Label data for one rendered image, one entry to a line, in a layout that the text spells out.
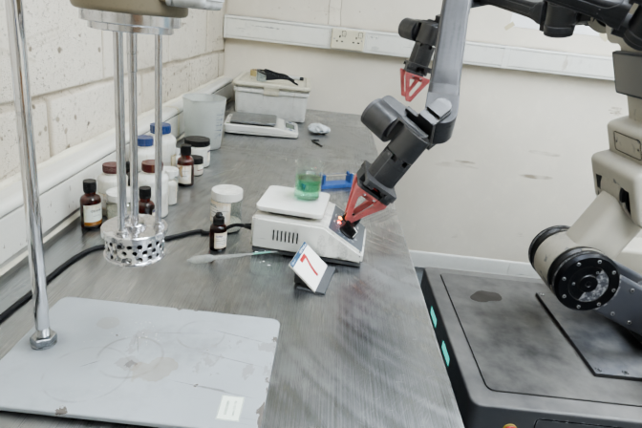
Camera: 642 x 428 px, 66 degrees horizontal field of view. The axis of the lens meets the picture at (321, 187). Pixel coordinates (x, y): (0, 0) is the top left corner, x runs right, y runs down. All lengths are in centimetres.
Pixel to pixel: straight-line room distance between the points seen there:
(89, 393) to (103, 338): 9
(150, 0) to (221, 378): 40
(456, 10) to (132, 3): 74
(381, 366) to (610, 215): 96
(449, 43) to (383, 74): 134
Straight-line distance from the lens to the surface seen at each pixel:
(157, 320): 70
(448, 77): 95
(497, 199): 259
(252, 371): 62
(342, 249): 86
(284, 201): 89
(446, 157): 246
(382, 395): 63
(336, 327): 72
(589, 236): 149
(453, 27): 105
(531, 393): 138
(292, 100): 198
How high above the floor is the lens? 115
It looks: 19 degrees down
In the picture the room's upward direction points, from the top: 6 degrees clockwise
